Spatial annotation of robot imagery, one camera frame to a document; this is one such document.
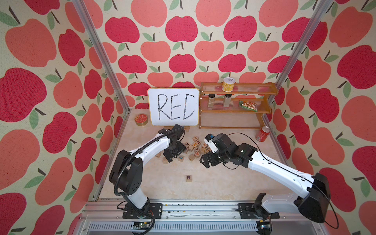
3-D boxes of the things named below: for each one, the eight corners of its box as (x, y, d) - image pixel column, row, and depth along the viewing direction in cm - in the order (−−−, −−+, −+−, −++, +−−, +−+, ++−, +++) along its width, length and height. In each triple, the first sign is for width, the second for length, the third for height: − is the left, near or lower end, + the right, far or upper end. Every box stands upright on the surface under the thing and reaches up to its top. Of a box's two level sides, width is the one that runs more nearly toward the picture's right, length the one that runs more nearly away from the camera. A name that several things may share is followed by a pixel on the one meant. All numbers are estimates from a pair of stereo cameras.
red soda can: (256, 142, 104) (263, 133, 95) (254, 136, 108) (260, 126, 99) (264, 142, 104) (272, 133, 95) (261, 136, 108) (268, 126, 99)
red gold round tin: (135, 126, 114) (134, 122, 110) (138, 118, 120) (136, 113, 116) (147, 126, 114) (146, 122, 110) (149, 118, 120) (148, 114, 116)
